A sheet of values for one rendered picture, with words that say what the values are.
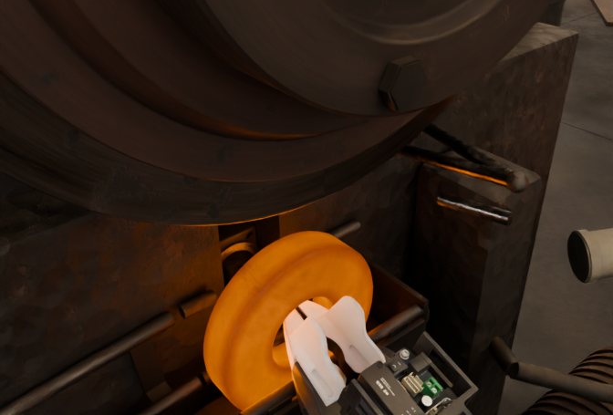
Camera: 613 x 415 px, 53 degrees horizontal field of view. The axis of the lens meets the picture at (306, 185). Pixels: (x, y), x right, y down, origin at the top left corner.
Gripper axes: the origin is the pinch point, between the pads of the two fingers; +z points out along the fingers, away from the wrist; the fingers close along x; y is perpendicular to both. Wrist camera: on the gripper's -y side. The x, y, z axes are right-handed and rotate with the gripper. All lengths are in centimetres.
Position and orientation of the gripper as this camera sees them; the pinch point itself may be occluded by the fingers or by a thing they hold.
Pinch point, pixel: (296, 316)
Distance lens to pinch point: 51.9
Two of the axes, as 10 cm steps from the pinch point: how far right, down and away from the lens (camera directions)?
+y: 1.7, -6.9, -7.0
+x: -7.8, 3.3, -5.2
